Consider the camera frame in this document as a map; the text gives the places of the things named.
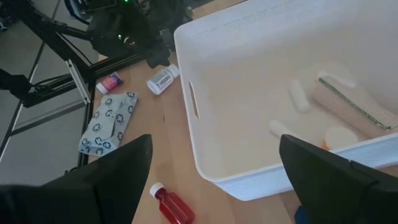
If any black aluminium table frame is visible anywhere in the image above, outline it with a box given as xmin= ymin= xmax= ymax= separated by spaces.
xmin=0 ymin=0 xmax=147 ymax=175

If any red liquid bottle white cap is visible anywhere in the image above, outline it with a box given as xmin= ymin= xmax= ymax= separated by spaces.
xmin=149 ymin=182 xmax=196 ymax=224

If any silver aluminium rail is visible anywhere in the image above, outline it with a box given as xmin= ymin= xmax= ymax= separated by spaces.
xmin=65 ymin=58 xmax=91 ymax=105

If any white perforated plastic basket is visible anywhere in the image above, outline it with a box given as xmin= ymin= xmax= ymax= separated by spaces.
xmin=173 ymin=0 xmax=398 ymax=202

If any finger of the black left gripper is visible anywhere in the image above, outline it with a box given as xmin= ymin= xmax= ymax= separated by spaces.
xmin=145 ymin=43 xmax=172 ymax=70

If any white pill bottle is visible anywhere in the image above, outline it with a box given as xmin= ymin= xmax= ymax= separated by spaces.
xmin=146 ymin=63 xmax=180 ymax=96

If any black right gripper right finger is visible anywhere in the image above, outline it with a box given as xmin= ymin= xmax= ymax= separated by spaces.
xmin=279 ymin=133 xmax=398 ymax=224

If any orange pill bottle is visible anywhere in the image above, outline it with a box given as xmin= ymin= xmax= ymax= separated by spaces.
xmin=321 ymin=126 xmax=359 ymax=151

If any small white gauze roll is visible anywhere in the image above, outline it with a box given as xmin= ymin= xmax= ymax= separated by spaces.
xmin=289 ymin=79 xmax=312 ymax=113
xmin=269 ymin=119 xmax=295 ymax=138

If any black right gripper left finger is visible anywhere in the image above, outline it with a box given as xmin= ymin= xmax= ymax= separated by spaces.
xmin=0 ymin=133 xmax=154 ymax=224

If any dark blue cloth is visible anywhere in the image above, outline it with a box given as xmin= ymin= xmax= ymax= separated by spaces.
xmin=294 ymin=205 xmax=312 ymax=224

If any grey patterned pouch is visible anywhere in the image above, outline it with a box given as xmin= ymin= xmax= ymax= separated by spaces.
xmin=77 ymin=91 xmax=139 ymax=156

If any small pink labelled bottle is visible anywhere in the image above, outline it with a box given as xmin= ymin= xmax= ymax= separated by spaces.
xmin=95 ymin=72 xmax=124 ymax=95

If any beige elastic bandage roll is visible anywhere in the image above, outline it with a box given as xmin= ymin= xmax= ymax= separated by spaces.
xmin=310 ymin=76 xmax=398 ymax=139

